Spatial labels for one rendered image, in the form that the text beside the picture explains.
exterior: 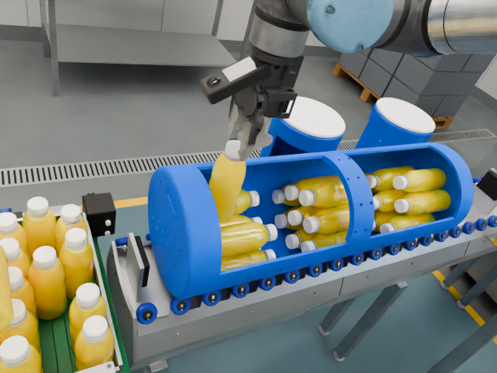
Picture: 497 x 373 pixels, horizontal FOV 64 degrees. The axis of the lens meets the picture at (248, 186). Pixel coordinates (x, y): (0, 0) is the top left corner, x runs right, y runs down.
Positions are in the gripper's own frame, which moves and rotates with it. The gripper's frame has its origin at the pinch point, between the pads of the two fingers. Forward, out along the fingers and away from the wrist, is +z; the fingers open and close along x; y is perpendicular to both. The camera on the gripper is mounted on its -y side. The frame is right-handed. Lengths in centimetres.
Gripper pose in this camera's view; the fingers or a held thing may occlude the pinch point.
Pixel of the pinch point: (235, 148)
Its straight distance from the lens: 76.6
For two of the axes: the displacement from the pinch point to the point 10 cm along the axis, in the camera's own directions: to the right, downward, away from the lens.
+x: -4.3, -6.6, 6.2
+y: 8.7, -1.1, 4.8
